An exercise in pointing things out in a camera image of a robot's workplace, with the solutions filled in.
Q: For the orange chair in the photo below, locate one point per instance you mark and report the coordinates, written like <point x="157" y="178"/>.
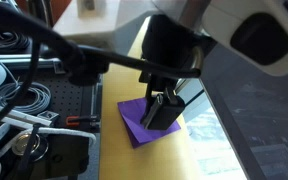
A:
<point x="57" y="7"/>

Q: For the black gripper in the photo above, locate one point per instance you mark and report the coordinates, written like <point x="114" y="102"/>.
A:
<point x="169" y="45"/>

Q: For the silver round tin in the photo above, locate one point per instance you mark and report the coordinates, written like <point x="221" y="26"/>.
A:
<point x="38" y="150"/>

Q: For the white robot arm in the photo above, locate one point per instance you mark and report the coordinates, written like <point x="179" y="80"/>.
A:
<point x="256" y="30"/>

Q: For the black perforated board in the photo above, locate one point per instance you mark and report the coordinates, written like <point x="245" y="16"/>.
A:
<point x="52" y="92"/>

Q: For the orange handled clamp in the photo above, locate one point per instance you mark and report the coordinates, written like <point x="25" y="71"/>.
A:
<point x="74" y="121"/>

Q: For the aluminium extrusion bar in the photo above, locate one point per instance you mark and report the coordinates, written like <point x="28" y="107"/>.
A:
<point x="22" y="61"/>

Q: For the white aluminium rails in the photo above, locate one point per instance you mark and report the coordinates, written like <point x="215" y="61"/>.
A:
<point x="26" y="121"/>

